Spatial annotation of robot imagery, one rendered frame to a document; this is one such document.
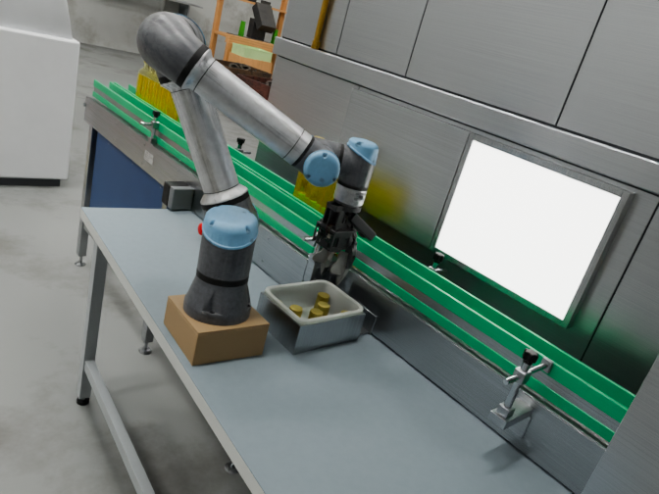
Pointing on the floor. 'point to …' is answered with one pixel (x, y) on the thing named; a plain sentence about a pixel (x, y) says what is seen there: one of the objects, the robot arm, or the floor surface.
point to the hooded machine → (36, 91)
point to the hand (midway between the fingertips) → (332, 274)
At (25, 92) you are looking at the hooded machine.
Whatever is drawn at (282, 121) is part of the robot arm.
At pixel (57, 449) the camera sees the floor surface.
